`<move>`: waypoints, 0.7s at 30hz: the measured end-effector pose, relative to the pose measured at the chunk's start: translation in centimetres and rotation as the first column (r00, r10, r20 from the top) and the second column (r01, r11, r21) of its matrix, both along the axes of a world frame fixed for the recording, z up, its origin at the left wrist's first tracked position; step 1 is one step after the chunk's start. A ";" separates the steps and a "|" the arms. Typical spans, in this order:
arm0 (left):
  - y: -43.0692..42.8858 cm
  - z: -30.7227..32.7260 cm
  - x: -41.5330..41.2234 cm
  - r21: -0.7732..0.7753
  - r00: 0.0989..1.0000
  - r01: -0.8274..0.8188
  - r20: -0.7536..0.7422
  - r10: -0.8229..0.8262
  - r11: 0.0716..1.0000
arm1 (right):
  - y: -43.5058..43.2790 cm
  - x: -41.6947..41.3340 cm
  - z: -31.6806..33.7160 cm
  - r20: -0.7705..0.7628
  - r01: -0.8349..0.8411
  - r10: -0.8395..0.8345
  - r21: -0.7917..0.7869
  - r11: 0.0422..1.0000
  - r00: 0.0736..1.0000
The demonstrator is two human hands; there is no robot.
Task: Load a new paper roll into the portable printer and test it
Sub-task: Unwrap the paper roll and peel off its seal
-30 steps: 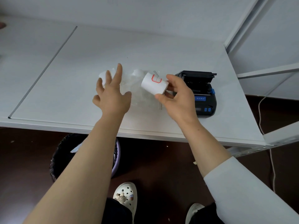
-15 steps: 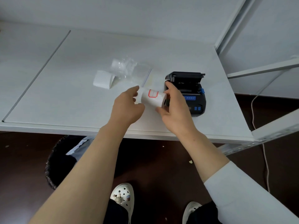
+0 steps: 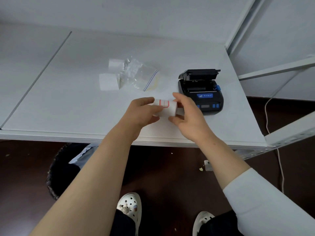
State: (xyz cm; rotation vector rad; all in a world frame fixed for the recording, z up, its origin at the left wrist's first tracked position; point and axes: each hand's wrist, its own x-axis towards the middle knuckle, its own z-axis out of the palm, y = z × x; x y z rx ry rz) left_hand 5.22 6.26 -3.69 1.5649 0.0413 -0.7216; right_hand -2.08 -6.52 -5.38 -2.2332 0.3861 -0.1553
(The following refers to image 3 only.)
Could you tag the person's left hand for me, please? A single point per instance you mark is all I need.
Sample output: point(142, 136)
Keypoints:
point(137, 115)

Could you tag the person's right hand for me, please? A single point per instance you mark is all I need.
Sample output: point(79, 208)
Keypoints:
point(194, 122)

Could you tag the black portable printer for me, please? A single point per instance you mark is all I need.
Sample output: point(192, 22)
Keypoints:
point(211, 109)

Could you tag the white paper roll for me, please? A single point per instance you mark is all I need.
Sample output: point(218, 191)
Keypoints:
point(169, 110)

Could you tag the red-bordered label sticker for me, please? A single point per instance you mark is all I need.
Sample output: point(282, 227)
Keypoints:
point(163, 103)

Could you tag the clear plastic zip bag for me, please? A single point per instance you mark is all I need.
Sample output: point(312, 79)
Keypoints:
point(145, 76)

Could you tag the curled white paper strip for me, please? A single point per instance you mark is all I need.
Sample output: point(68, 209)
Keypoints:
point(107, 82)

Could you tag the person's left forearm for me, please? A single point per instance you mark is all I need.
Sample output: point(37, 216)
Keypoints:
point(93, 189)

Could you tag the person's right forearm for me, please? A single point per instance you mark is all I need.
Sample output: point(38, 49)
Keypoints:
point(246, 194)

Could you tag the person's left white clog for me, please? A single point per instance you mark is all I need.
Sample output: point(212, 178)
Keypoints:
point(131, 201)

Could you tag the person's white clog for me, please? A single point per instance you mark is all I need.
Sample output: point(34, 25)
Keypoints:
point(204, 217)
point(131, 201)

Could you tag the person's right white clog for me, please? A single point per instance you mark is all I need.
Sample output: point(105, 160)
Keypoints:
point(204, 217)

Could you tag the person's right leg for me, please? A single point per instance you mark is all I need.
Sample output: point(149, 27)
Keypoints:
point(221, 226)

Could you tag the person's leg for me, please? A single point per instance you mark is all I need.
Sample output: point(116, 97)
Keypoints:
point(221, 226)
point(123, 226)

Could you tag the person's left leg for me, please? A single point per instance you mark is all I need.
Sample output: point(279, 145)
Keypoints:
point(123, 226)

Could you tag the crumpled white paper slip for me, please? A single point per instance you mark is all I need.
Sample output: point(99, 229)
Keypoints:
point(134, 67)

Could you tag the grey plastic mailer bag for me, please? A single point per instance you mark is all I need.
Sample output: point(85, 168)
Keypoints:
point(82, 154)

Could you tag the trash bin with black liner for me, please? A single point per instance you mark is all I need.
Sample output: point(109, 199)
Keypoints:
point(59, 174)

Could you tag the white metal shelf frame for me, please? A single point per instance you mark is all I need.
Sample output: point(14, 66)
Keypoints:
point(290, 131)

